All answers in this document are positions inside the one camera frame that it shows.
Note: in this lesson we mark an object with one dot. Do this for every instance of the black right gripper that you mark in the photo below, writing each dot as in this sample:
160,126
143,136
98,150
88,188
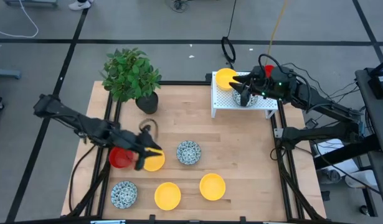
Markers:
273,87

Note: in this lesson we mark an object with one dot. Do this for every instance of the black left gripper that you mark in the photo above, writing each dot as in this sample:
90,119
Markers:
133,140

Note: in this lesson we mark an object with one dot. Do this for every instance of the yellow mini bowl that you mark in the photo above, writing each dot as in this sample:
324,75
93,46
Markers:
155,163
224,77
167,196
212,186

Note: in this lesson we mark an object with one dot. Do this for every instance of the blue patterned mini bowl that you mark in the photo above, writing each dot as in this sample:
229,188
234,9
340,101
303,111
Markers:
188,152
124,194
254,100

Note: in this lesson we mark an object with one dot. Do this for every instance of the red mini bowl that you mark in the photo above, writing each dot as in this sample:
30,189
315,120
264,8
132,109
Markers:
269,70
119,158

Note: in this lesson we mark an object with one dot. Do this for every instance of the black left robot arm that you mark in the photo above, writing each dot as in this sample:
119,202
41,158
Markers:
69,119

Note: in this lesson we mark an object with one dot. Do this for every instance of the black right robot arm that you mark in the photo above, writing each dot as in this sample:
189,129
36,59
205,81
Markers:
319,99

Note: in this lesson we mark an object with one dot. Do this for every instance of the white perforated metal shelf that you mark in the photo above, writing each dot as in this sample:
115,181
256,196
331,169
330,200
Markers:
225,101

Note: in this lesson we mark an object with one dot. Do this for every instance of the black plant pot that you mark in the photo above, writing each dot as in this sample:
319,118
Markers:
147,104

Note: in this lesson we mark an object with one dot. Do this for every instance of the silver metal bar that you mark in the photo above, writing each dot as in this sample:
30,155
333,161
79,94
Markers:
107,222

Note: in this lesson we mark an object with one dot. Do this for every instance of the green artificial plant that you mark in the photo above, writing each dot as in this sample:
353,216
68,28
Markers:
129,74

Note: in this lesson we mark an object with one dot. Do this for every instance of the white paper sheets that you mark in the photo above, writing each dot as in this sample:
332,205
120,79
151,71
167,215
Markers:
331,147

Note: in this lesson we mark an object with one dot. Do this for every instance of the black chair base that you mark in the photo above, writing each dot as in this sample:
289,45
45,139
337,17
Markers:
178,4

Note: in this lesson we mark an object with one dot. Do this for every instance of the dark grey side desk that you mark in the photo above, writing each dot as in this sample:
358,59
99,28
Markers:
378,118

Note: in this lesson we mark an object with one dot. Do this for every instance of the black monitor device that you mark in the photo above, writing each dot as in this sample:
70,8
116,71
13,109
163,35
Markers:
381,81

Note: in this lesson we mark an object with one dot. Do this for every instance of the grey furniture foot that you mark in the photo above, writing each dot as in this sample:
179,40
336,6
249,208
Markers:
6,73

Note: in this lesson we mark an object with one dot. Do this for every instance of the person's foot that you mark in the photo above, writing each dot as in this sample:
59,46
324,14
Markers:
79,5

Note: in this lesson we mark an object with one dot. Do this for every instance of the black caster wheel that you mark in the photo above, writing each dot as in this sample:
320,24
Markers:
364,210

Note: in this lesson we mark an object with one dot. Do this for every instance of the black aluminium table frame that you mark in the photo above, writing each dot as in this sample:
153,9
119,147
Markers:
185,83

